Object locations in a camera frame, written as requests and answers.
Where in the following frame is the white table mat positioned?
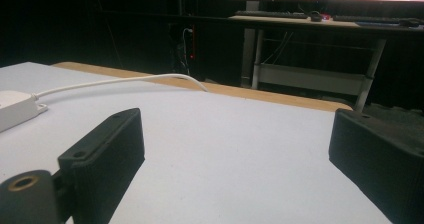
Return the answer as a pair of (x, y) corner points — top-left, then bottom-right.
(0, 61), (393, 224)

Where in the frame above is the wooden desk with metal legs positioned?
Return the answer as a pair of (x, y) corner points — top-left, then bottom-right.
(228, 15), (424, 112)

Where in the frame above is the dark computer tower with cables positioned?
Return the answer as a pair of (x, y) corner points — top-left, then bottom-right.
(168, 23), (198, 78)

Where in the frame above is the white power strip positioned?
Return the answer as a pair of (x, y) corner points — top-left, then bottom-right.
(0, 89), (49, 134)

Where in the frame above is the black keyboard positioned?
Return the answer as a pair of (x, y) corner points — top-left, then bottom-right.
(235, 10), (309, 20)
(332, 14), (403, 24)

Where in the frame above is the white power cable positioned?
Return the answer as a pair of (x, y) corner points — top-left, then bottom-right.
(31, 73), (209, 101)

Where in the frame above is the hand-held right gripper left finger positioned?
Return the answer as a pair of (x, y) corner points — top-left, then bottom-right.
(57, 107), (146, 224)

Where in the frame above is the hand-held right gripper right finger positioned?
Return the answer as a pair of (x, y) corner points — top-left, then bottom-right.
(328, 108), (424, 224)

